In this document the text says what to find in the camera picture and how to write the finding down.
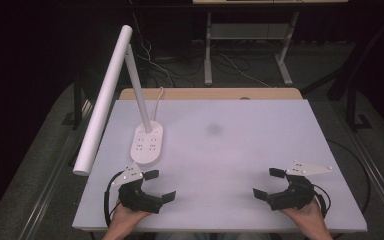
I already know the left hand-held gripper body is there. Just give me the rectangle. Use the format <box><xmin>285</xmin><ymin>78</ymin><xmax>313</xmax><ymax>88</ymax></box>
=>
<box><xmin>111</xmin><ymin>162</ymin><xmax>164</xmax><ymax>214</ymax></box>

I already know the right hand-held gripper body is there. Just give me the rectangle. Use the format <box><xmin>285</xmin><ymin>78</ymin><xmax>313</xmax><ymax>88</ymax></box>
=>
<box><xmin>266</xmin><ymin>159</ymin><xmax>333</xmax><ymax>211</ymax></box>

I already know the person's right hand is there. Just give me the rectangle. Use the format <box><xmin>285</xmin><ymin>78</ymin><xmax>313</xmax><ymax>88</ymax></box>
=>
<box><xmin>281</xmin><ymin>196</ymin><xmax>328</xmax><ymax>233</ymax></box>

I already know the person's left hand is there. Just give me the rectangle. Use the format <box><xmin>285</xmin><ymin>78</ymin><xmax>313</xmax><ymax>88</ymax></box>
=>
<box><xmin>106</xmin><ymin>199</ymin><xmax>152</xmax><ymax>234</ymax></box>

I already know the white table mat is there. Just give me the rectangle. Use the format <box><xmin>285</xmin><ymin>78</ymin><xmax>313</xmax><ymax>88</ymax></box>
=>
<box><xmin>72</xmin><ymin>98</ymin><xmax>368</xmax><ymax>233</ymax></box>

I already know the white desk lamp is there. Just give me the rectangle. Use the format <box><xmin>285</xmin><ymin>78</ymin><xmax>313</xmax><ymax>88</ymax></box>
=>
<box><xmin>72</xmin><ymin>24</ymin><xmax>164</xmax><ymax>177</ymax></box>

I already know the wooden table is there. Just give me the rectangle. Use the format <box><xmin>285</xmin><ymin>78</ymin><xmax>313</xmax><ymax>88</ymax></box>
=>
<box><xmin>118</xmin><ymin>87</ymin><xmax>304</xmax><ymax>101</ymax></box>

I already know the black metal stand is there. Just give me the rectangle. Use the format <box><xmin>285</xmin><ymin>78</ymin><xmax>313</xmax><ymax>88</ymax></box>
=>
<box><xmin>345</xmin><ymin>84</ymin><xmax>374</xmax><ymax>132</ymax></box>

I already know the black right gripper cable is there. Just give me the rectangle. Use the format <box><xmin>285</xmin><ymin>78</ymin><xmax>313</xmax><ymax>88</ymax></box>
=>
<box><xmin>312</xmin><ymin>183</ymin><xmax>332</xmax><ymax>219</ymax></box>

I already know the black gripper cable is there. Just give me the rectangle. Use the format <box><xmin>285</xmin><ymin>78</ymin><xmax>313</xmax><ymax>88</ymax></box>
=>
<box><xmin>312</xmin><ymin>183</ymin><xmax>332</xmax><ymax>219</ymax></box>
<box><xmin>103</xmin><ymin>170</ymin><xmax>125</xmax><ymax>228</ymax></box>

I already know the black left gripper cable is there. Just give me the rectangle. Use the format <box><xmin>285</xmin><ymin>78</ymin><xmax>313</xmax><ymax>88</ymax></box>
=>
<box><xmin>103</xmin><ymin>170</ymin><xmax>125</xmax><ymax>228</ymax></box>

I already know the long black floor cable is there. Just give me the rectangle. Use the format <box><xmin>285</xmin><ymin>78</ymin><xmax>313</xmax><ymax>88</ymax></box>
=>
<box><xmin>325</xmin><ymin>138</ymin><xmax>372</xmax><ymax>216</ymax></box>

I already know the white lamp cable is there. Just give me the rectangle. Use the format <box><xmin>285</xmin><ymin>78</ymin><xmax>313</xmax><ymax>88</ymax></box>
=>
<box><xmin>151</xmin><ymin>86</ymin><xmax>165</xmax><ymax>122</ymax></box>

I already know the white floor cable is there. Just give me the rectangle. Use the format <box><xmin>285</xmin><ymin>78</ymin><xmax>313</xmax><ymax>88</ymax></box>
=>
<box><xmin>131</xmin><ymin>11</ymin><xmax>176</xmax><ymax>89</ymax></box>
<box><xmin>219</xmin><ymin>53</ymin><xmax>272</xmax><ymax>89</ymax></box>

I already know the grey metal desk frame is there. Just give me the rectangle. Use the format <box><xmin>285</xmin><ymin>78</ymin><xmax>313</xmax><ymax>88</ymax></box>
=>
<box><xmin>203</xmin><ymin>11</ymin><xmax>300</xmax><ymax>87</ymax></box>

